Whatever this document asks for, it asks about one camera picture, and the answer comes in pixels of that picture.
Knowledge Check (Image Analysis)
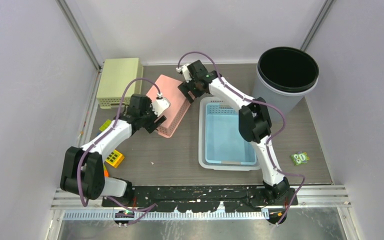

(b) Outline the pink perforated basket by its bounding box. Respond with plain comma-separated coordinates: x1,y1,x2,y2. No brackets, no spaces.
155,74,191,138

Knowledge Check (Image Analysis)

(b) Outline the pale green perforated basket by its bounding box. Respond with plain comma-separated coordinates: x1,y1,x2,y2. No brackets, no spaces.
96,57,144,109

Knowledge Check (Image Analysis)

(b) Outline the light blue basket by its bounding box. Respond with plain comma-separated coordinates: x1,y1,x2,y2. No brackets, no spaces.
204,102,257,166

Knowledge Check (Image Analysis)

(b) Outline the black grey round bin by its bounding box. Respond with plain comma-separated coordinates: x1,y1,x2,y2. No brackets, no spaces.
251,46,320,115

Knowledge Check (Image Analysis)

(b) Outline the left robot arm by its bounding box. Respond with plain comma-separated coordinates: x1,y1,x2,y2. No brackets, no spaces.
60,94,171,207

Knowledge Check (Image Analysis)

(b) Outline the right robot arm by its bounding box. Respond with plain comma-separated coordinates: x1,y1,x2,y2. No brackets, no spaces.
176,60,290,205

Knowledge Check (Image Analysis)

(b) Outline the grey outer basket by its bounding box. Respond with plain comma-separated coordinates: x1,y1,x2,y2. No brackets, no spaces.
198,97,261,172

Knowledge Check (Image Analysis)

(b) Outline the toy car with blue wheels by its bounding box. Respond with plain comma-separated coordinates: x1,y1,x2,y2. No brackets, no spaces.
99,119,112,132

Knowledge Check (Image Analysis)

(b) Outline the yellow grid toy block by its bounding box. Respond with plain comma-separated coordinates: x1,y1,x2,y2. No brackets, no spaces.
105,149,125,168

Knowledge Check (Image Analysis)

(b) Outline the orange curved toy piece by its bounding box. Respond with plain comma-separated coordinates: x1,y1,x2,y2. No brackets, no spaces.
103,165,110,178

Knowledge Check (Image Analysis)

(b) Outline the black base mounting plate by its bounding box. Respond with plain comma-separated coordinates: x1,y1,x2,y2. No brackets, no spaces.
102,185,298,213

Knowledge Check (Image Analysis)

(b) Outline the green owl toy block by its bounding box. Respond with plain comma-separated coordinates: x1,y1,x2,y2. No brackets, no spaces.
290,152,310,166

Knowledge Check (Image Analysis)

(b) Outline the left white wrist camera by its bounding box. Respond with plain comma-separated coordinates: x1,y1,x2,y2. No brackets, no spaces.
151,97,171,117

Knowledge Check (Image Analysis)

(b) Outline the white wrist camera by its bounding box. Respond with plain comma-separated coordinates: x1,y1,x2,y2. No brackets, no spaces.
176,63,192,83
151,97,171,117

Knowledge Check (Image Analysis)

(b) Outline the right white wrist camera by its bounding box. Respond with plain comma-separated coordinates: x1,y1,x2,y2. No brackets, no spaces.
176,63,192,83

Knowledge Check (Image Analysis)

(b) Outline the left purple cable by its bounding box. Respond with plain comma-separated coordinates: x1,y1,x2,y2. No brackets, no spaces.
78,78,163,226

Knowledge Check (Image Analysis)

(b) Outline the slotted cable duct rail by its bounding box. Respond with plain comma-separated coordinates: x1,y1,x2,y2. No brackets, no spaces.
62,209,278,221

